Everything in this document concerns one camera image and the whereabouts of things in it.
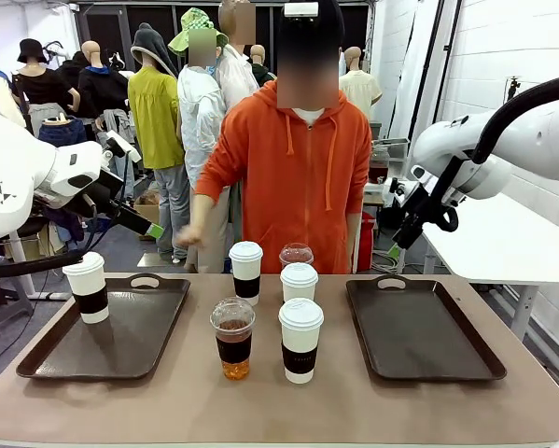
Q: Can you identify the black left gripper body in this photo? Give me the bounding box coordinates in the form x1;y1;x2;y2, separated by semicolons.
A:
85;170;155;237

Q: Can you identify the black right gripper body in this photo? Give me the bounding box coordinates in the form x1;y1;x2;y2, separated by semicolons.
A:
394;184;437;249

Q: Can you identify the clear iced tea cup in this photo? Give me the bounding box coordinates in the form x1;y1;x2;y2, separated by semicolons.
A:
208;297;258;381
278;242;315;268

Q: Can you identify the white lidded coffee cup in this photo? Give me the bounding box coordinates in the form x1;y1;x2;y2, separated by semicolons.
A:
279;262;320;305
62;251;110;325
228;241;265;307
277;297;326;385

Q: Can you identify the person's right forearm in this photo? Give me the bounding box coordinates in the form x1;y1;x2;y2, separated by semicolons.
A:
188;190;219;234

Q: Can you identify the person's left forearm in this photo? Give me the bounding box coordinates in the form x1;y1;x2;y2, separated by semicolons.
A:
345;212;362;274

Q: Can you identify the dark brown serving tray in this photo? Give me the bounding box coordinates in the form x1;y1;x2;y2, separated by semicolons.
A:
16;273;191;382
345;274;508;385

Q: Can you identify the person's right hand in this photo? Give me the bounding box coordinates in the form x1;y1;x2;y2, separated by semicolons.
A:
175;224;205;247

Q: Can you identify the brown cardboard box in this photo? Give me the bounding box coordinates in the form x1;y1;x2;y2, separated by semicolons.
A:
133;189;161;242

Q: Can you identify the red fire extinguisher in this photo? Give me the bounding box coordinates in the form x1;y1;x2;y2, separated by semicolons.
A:
356;212;377;273

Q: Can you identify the glass jar of tea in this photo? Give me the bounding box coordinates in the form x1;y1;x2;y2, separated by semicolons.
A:
369;145;391;185

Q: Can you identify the jeans torso mannequin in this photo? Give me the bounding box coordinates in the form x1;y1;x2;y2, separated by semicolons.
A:
37;113;88;147

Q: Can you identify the white side table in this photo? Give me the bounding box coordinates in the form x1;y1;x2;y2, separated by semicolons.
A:
421;191;559;343

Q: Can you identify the mannequin in yellow-green top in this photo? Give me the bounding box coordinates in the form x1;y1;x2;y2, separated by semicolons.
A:
127;21;191;263

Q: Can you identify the mannequin in black jacket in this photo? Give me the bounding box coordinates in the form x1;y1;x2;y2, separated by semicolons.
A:
77;40;132;146

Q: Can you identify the mannequin in white coat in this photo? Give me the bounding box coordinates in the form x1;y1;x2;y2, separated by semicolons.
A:
175;27;230;274

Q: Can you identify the mannequin in black top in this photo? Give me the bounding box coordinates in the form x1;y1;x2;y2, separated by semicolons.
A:
10;60;82;137

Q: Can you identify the person in orange hoodie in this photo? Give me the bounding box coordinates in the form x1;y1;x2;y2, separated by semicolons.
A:
195;0;373;276

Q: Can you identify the mannequin in cream blouse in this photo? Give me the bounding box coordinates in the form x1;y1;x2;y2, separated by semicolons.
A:
338;46;384;123

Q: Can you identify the gray plastic stool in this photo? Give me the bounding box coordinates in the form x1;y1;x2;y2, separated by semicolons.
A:
0;254;35;343

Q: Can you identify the black bucket hat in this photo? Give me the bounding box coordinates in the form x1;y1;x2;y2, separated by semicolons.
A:
17;38;49;64

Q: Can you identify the tall mannequin in white shirt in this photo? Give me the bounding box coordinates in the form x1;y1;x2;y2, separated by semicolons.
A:
216;0;261;116

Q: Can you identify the green checked bucket hat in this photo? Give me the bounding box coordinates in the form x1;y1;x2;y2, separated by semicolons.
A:
168;7;229;59

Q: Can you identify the mannequin in dark green top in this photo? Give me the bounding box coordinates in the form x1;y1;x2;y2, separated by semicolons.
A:
249;44;277;89

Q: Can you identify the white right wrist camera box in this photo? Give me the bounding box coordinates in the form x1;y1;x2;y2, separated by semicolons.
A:
384;176;423;209

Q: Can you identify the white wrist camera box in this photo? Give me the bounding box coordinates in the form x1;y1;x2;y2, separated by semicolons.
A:
104;130;143;164
384;176;423;209

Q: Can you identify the metal mannequin base plate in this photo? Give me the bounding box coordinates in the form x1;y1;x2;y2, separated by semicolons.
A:
137;252;189;269

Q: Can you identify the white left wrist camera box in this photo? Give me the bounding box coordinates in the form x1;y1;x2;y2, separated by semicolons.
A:
104;130;143;164

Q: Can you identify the black cable hose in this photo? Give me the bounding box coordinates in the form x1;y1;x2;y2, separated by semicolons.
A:
471;74;559;164
0;250;84;279

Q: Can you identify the small tripod camera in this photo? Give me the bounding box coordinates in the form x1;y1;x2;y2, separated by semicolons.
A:
505;75;524;102

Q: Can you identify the white head-mounted camera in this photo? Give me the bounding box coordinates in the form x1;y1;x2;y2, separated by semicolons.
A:
283;2;319;22

